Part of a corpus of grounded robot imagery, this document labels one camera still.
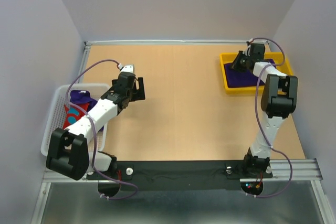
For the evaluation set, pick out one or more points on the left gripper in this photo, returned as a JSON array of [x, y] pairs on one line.
[[139, 92]]

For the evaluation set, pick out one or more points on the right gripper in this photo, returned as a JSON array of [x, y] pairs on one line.
[[235, 65]]

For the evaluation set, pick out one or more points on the purple towel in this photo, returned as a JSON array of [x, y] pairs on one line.
[[236, 79], [83, 99]]

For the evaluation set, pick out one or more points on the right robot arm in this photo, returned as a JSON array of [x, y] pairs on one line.
[[275, 100]]

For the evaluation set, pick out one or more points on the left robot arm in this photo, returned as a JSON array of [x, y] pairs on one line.
[[68, 152]]

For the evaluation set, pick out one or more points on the yellow plastic tray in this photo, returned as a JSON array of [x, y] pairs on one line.
[[272, 57]]

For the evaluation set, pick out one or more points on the white plastic basket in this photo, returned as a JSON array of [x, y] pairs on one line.
[[57, 113]]

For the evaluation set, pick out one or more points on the red blue patterned towel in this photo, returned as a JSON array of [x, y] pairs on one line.
[[72, 116]]

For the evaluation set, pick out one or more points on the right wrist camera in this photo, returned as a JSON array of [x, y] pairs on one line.
[[246, 52]]

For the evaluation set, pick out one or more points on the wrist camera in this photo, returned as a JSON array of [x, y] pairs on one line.
[[246, 52], [126, 68]]

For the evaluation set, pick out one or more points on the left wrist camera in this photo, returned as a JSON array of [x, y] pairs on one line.
[[126, 68]]

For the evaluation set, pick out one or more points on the aluminium back rail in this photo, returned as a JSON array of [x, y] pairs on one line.
[[163, 42]]

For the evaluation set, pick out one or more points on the aluminium rail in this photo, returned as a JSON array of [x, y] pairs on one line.
[[303, 170], [163, 42]]

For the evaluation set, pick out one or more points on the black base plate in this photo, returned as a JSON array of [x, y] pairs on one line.
[[180, 175]]

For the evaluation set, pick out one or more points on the aluminium front rail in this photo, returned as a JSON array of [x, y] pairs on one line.
[[303, 170]]

